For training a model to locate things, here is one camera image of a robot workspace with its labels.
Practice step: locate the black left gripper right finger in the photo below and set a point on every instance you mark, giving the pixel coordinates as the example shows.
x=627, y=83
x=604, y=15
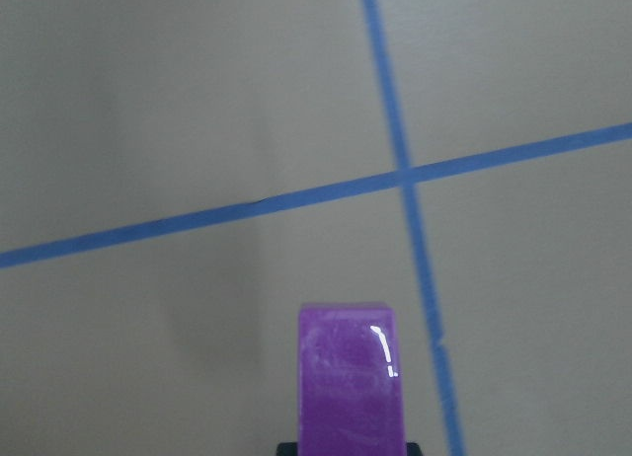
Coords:
x=413, y=449

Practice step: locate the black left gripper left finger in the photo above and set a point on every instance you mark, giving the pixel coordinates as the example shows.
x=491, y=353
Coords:
x=287, y=448

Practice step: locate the purple trapezoid block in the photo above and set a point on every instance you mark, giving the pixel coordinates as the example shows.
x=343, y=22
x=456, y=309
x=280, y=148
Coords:
x=350, y=396

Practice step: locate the blue tape line lengthwise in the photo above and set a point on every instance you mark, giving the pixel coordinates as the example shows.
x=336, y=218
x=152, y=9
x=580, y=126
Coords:
x=404, y=168

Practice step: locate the blue tape line crosswise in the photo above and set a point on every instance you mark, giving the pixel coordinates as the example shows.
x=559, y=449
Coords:
x=302, y=198

